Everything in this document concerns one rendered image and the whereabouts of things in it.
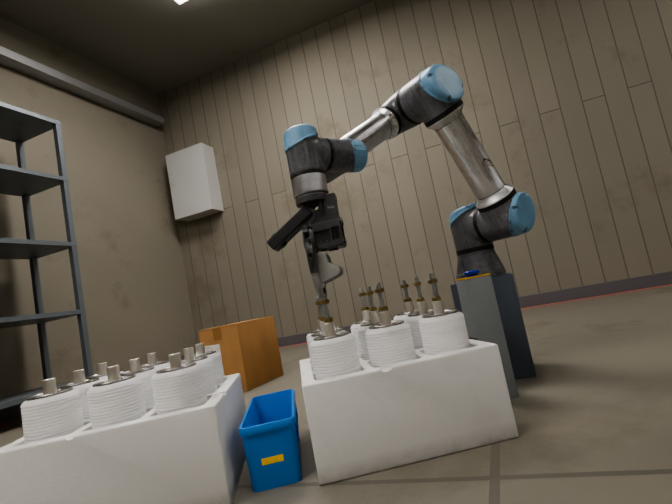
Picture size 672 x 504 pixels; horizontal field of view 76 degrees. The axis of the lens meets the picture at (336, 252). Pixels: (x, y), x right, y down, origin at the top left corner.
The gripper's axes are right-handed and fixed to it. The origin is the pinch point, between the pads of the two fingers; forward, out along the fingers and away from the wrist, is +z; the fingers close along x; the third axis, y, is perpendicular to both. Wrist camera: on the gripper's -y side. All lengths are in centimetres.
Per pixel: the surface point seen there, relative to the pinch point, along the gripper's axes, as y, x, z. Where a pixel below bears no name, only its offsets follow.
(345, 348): 3.5, -3.7, 11.9
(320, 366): -2.0, -3.9, 14.4
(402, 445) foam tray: 10.8, -5.6, 31.0
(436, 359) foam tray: 20.4, -3.4, 17.0
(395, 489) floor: 8.6, -14.5, 34.6
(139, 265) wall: -190, 256, -57
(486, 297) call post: 37.8, 24.7, 9.0
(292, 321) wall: -74, 285, 15
